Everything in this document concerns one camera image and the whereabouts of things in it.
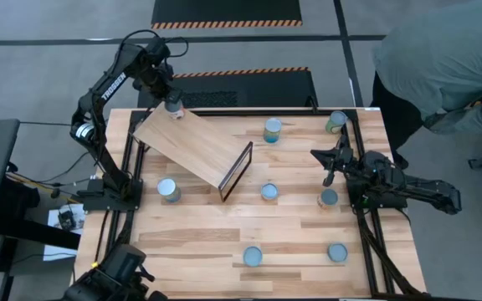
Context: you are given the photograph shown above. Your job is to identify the short grey lid can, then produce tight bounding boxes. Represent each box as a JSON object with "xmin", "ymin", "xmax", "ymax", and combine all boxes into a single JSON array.
[{"xmin": 242, "ymin": 245, "xmax": 264, "ymax": 268}]

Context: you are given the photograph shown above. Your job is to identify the black aluminium table frame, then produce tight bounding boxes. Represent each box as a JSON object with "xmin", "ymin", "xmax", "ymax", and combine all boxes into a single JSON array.
[{"xmin": 94, "ymin": 107, "xmax": 426, "ymax": 300}]

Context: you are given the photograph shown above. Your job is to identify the orange black patterned can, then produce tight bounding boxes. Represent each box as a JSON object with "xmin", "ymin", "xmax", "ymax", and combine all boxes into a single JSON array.
[{"xmin": 316, "ymin": 187, "xmax": 340, "ymax": 211}]

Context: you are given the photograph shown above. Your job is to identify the thin black floor cable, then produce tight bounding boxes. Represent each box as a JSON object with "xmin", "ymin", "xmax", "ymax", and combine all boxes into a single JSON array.
[{"xmin": 18, "ymin": 120, "xmax": 74, "ymax": 126}]

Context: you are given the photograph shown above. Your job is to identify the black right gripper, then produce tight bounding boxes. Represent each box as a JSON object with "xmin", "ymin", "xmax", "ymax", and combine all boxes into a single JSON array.
[{"xmin": 310, "ymin": 134, "xmax": 367, "ymax": 188}]

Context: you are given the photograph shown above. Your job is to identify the slim green rainbow label can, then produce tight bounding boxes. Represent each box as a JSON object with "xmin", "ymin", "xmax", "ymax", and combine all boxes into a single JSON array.
[{"xmin": 325, "ymin": 110, "xmax": 348, "ymax": 135}]

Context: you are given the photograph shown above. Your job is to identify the short yellow orange label can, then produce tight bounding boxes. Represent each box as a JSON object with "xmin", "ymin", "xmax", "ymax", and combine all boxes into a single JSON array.
[{"xmin": 260, "ymin": 182, "xmax": 280, "ymax": 202}]

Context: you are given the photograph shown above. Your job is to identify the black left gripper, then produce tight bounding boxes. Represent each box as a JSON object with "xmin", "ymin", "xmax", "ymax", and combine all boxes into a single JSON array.
[{"xmin": 134, "ymin": 62, "xmax": 185, "ymax": 110}]

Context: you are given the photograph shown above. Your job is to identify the yellow cable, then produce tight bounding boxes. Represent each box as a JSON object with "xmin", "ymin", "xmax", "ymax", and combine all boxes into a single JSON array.
[{"xmin": 5, "ymin": 171, "xmax": 81, "ymax": 202}]

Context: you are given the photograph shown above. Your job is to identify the tall Cherries label can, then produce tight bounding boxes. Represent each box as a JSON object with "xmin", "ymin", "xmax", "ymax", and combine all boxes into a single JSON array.
[{"xmin": 156, "ymin": 177, "xmax": 182, "ymax": 205}]

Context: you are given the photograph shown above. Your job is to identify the white paper sheet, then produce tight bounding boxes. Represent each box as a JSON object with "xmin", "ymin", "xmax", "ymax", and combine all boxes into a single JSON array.
[{"xmin": 43, "ymin": 203, "xmax": 86, "ymax": 263}]

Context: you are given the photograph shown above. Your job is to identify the black mat with hazard stripes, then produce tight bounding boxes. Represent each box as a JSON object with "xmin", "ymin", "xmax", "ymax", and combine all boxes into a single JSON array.
[
  {"xmin": 151, "ymin": 0, "xmax": 304, "ymax": 30},
  {"xmin": 136, "ymin": 66, "xmax": 319, "ymax": 109}
]

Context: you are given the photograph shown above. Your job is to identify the tall blue yellow label can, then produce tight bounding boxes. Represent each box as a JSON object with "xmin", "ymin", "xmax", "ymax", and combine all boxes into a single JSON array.
[{"xmin": 263, "ymin": 117, "xmax": 283, "ymax": 145}]

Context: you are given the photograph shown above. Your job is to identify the person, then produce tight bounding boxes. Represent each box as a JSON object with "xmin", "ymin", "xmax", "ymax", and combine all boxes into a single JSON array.
[{"xmin": 370, "ymin": 0, "xmax": 482, "ymax": 171}]

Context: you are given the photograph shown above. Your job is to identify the short teal can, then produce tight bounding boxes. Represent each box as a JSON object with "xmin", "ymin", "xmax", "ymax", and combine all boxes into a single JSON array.
[{"xmin": 327, "ymin": 242, "xmax": 349, "ymax": 264}]

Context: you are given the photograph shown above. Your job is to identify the black desk stand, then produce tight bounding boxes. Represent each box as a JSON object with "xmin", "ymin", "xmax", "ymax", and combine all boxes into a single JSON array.
[{"xmin": 0, "ymin": 175, "xmax": 82, "ymax": 252}]

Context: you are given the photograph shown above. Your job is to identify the small black device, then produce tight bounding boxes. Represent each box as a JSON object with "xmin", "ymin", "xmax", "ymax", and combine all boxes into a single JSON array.
[{"xmin": 58, "ymin": 209, "xmax": 77, "ymax": 231}]

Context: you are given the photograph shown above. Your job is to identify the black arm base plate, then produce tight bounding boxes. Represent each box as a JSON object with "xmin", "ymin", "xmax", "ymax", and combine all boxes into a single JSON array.
[
  {"xmin": 346, "ymin": 179, "xmax": 409, "ymax": 210},
  {"xmin": 82, "ymin": 177, "xmax": 144, "ymax": 212}
]

